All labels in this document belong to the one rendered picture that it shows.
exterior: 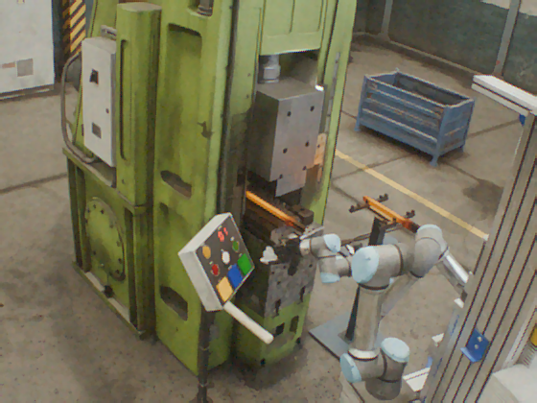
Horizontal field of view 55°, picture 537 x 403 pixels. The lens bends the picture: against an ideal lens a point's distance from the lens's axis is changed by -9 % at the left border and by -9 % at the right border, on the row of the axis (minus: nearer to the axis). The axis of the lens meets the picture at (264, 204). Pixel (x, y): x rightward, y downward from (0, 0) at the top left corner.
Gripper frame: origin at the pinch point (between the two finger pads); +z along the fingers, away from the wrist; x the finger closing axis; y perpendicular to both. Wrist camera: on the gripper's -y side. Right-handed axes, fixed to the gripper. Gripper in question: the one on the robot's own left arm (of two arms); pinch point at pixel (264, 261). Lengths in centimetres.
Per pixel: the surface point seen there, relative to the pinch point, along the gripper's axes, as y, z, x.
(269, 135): 44, -8, -32
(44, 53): 176, 410, -344
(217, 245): 16.3, 10.3, 11.4
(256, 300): -40, 38, -35
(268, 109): 55, -12, -33
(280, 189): 16.8, 0.2, -37.9
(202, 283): 7.8, 13.4, 26.9
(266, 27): 90, -24, -38
